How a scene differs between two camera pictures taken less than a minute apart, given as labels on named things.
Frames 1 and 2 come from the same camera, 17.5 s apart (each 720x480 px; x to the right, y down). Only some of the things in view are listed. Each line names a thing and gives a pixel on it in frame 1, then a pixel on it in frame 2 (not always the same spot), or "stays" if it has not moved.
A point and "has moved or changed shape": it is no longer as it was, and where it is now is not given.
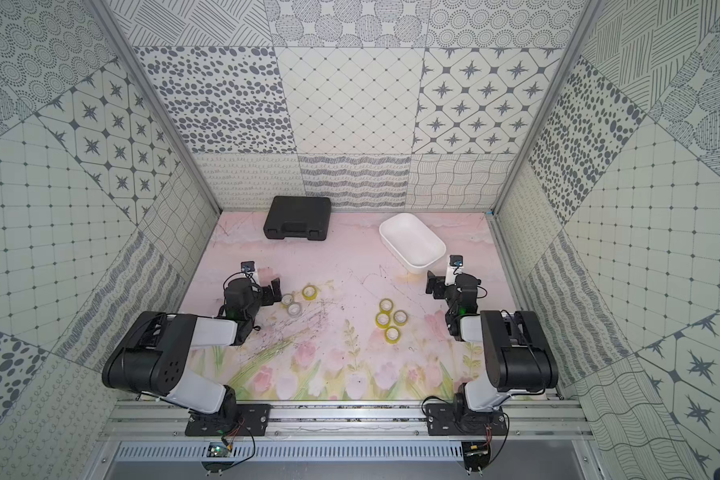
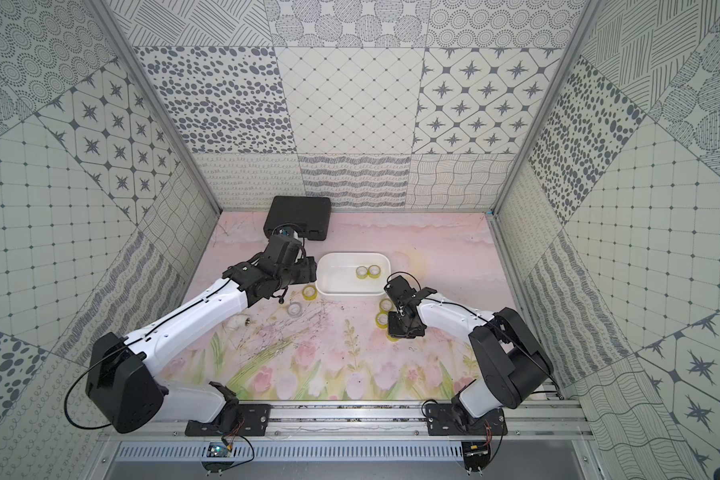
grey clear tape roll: [294, 309] stays
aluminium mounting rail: [159, 419] stays
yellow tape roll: [400, 317] has moved or changed shape
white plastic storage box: [412, 242] → [336, 273]
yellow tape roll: [383, 320] stays
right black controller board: [476, 454] stays
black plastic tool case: [298, 216] stays
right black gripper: [439, 283] → [418, 332]
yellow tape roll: [309, 292] stays
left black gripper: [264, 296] → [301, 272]
